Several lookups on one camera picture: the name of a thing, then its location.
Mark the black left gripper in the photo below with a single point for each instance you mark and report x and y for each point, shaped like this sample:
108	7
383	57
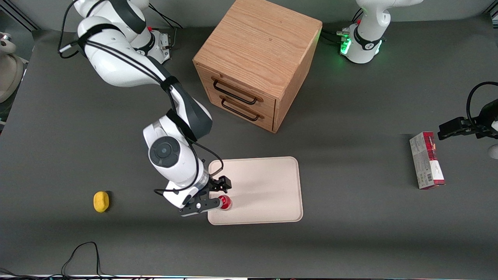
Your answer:
479	127

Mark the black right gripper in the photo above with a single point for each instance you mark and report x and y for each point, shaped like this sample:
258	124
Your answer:
214	184

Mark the red coke bottle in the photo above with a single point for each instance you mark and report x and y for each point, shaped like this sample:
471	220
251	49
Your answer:
224	202

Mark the beige plastic tray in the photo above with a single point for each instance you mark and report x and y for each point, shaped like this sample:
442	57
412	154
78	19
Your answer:
260	186

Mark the grey and red carton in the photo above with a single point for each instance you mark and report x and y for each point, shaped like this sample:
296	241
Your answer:
426	163

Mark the wooden drawer front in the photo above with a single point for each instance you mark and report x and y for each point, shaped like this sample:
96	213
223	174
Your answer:
218	102
268	102

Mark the yellow lemon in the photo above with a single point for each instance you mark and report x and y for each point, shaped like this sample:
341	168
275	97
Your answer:
101	202

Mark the wooden drawer cabinet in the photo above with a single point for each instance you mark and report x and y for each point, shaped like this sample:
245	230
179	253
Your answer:
256	39

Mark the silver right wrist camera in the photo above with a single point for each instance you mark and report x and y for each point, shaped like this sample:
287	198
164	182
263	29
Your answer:
194	209

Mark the aluminium frame rail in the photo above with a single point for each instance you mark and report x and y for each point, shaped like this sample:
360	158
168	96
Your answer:
23	18

